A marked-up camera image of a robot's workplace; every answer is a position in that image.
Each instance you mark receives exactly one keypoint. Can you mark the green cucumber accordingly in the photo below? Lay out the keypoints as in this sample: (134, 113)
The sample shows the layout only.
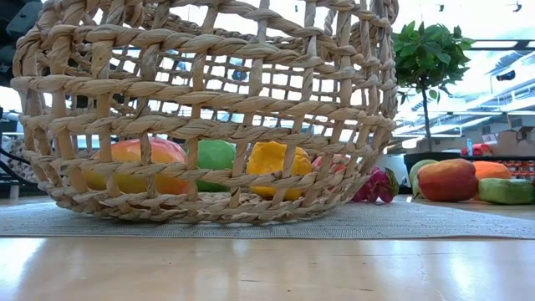
(505, 191)

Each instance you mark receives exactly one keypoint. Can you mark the white container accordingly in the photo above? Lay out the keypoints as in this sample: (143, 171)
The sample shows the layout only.
(395, 167)

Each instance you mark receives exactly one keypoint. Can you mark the green pear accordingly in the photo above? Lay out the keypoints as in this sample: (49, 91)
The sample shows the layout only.
(415, 173)

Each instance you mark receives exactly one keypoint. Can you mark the red strawberry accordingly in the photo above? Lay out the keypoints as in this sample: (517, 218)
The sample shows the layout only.
(336, 164)

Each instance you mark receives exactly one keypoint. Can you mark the red storage bins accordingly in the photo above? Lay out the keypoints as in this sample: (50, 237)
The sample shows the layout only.
(522, 169)

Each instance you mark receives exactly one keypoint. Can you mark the orange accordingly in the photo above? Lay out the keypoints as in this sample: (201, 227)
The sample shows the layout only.
(491, 170)

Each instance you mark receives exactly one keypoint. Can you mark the red orange mango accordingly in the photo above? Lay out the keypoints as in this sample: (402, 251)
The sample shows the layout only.
(125, 151)

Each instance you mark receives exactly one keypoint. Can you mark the small red container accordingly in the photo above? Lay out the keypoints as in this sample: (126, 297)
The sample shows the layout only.
(478, 148)

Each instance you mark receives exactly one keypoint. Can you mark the red yellow peach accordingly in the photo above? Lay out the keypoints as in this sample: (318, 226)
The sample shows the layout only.
(447, 180)

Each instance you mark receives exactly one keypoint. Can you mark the grey woven placemat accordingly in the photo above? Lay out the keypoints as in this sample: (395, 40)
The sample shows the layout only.
(376, 223)

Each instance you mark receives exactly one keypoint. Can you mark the yellow bell pepper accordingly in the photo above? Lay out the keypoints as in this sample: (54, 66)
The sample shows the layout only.
(269, 159)

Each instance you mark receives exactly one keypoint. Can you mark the purple grape bunch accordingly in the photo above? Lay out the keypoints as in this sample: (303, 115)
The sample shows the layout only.
(376, 186)

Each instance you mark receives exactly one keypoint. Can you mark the green apple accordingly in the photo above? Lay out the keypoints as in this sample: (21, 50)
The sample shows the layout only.
(215, 156)

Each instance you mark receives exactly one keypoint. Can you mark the cardboard box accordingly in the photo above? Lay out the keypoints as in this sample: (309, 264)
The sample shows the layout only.
(516, 140)

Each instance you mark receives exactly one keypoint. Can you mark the green potted plant black pot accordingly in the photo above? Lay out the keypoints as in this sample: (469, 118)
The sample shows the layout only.
(426, 58)

